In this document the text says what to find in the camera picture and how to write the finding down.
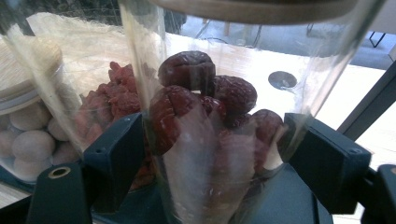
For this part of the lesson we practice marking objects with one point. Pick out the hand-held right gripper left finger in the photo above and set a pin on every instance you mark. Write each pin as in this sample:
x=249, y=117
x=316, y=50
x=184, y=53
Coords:
x=115, y=155

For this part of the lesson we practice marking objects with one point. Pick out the black metal shelf rack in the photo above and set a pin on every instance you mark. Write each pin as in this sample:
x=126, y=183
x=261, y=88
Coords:
x=370, y=102

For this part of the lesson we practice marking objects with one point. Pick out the glass jar of red berries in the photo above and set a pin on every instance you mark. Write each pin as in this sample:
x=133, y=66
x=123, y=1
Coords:
x=118, y=90

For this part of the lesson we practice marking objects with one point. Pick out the glass jar of white balls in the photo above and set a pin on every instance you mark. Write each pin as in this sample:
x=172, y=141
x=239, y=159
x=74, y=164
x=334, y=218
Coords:
x=31, y=146

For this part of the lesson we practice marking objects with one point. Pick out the dark round table grommet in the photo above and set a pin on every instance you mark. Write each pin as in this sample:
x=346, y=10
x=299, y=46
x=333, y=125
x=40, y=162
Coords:
x=282, y=80

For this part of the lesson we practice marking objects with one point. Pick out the glass jar of red dates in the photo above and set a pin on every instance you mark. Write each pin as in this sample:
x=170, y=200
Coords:
x=186, y=102

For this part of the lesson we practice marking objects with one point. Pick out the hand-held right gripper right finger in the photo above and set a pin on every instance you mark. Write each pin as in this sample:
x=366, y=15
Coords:
x=330, y=168

